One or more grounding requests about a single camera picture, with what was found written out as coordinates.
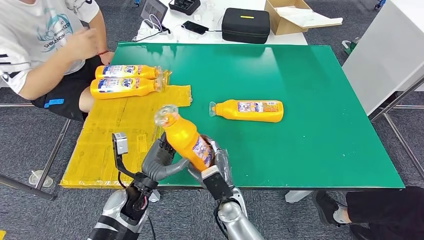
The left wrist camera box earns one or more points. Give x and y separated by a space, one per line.
121 144

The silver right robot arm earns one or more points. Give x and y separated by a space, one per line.
235 218

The person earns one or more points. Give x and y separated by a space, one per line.
381 208
33 39

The metal stool frame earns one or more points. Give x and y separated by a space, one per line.
56 149

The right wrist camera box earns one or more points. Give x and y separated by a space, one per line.
217 185

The green table board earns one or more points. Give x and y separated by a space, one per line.
314 82

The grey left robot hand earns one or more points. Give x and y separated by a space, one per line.
159 165

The dark tablet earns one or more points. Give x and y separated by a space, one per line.
155 10

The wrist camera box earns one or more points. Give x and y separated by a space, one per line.
121 144
217 185

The white sheet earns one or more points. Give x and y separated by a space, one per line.
308 18

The white desk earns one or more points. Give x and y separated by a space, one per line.
384 53

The metal desk frame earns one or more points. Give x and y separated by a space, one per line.
402 140

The white table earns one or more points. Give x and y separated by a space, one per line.
291 39

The orange detergent bottle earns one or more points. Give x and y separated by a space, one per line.
228 112
182 136
145 71
142 87

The black zip case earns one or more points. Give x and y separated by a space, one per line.
246 28

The white table foot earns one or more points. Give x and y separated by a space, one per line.
298 196
155 196

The yellow taped cardboard mat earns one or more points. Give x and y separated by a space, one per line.
99 149

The green floor object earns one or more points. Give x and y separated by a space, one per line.
351 48

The black smartphone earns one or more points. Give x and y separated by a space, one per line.
195 28

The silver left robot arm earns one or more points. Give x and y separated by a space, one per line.
112 208

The blue caster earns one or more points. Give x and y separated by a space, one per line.
381 4

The clear plastic cup lid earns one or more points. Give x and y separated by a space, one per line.
33 180

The open cardboard box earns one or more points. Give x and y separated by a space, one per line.
283 26

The black tray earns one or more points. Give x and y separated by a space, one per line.
184 6

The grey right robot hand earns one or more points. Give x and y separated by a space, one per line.
225 165

